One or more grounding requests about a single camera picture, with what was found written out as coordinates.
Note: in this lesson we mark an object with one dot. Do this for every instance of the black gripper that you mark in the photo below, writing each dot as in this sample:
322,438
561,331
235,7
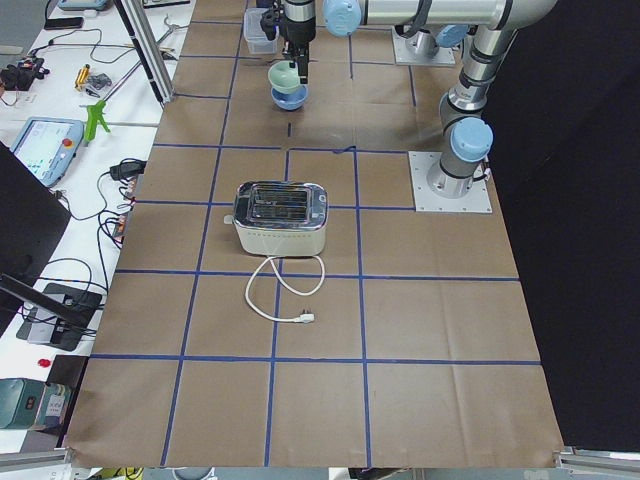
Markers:
297,28

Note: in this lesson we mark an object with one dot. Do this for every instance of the green bowl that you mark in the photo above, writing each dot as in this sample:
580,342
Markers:
283,77

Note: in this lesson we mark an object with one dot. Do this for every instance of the blue bowl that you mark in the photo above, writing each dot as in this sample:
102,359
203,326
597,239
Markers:
290,101

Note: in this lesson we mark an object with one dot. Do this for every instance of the clear plastic container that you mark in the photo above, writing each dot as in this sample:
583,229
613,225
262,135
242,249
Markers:
255,38

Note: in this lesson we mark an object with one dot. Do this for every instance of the white toaster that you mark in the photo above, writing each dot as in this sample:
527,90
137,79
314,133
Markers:
280,218

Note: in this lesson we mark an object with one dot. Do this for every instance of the black power adapter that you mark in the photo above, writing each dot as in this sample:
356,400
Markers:
127,168

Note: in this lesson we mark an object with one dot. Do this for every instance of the metal stand with green clamp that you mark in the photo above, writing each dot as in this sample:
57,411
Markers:
95,112

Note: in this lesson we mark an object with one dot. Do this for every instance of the yellow screwdriver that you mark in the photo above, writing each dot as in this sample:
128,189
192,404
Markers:
82,77

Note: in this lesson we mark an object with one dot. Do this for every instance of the black smartphone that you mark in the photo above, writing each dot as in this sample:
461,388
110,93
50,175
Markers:
64,23

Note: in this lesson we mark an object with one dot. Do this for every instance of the blue teach pendant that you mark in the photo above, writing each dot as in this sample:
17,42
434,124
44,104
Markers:
46,146

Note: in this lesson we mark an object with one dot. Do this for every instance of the black monitor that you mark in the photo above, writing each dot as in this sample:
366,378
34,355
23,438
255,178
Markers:
33,222

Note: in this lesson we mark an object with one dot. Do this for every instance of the green box device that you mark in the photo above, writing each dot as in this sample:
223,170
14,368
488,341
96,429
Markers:
32,404

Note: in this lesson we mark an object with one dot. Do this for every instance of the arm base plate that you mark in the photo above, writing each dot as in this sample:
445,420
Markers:
436,192
422,50

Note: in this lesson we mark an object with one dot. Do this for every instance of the aluminium frame post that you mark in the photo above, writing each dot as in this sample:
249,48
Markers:
140,32

